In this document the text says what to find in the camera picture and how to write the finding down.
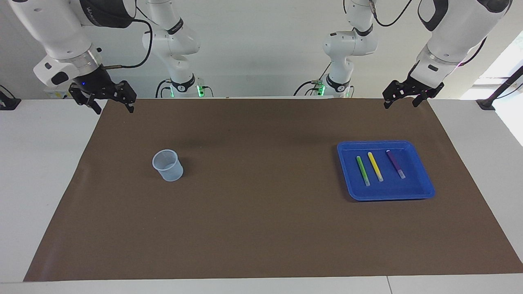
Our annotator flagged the green pen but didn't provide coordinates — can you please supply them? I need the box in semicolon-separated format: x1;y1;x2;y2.
356;156;371;187

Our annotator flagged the brown table mat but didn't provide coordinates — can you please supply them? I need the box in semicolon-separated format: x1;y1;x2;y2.
23;97;523;282

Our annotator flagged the clear plastic measuring cup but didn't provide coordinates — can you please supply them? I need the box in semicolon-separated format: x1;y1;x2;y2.
152;149;184;182

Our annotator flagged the white power strip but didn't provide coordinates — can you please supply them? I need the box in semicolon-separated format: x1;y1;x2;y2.
44;88;70;100

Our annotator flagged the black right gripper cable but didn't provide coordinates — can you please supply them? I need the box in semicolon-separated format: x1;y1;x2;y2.
101;18;154;69

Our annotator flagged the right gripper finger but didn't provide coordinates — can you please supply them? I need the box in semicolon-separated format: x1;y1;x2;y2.
69;84;102;115
110;80;137;114

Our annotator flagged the purple pen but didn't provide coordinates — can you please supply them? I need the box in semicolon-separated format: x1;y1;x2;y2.
386;150;406;179

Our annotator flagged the black clamp stand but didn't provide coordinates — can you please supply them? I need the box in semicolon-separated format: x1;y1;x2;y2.
476;65;523;111

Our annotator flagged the yellow pen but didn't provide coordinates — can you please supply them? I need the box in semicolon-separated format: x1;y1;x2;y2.
367;152;384;183

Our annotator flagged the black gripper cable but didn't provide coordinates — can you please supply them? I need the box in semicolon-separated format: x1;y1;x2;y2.
101;18;154;69
370;0;421;28

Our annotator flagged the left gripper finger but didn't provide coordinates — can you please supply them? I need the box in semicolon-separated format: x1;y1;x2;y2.
412;91;434;107
382;80;413;109

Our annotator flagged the black left base cable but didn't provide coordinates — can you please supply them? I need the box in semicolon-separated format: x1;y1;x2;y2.
293;61;331;96

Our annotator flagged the black table clamp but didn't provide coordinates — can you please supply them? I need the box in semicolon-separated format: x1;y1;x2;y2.
0;85;22;111

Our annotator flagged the blue plastic tray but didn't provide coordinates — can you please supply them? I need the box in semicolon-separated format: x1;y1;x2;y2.
337;140;436;202

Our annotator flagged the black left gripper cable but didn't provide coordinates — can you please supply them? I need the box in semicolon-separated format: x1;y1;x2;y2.
370;0;421;28

